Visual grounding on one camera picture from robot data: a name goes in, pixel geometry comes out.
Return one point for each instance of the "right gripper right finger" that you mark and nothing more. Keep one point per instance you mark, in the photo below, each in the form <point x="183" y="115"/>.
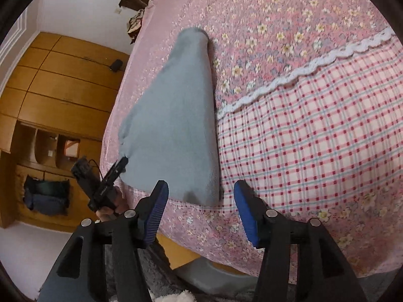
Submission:
<point x="323" y="272"/>

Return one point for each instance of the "wooden wardrobe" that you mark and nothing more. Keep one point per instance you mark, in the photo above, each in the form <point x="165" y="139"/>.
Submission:
<point x="54" y="110"/>

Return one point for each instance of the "clothes pile on nightstand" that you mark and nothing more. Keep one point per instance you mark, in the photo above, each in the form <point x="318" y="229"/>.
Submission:
<point x="134" y="25"/>

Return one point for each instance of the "pink floral bedspread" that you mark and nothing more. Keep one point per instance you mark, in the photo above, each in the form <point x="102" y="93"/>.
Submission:
<point x="309" y="112"/>

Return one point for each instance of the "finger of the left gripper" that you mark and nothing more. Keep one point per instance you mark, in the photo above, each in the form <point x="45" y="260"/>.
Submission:
<point x="113" y="173"/>

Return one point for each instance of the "grey fluffy rug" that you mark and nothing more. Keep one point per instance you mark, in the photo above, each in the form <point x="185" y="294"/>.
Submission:
<point x="198" y="281"/>

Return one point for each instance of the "person left hand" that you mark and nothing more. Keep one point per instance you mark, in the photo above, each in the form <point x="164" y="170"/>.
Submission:
<point x="121" y="206"/>

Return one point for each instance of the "grey knit pants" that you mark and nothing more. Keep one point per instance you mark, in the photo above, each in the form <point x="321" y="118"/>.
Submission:
<point x="170" y="133"/>

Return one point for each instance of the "small black hanging bag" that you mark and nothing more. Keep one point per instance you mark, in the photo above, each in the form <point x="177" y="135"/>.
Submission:
<point x="116" y="65"/>

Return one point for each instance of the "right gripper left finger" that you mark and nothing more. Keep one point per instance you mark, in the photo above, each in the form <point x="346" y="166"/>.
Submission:
<point x="79" y="272"/>

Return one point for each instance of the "dark bag on shelf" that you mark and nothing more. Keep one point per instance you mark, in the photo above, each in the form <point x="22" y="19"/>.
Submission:
<point x="46" y="197"/>

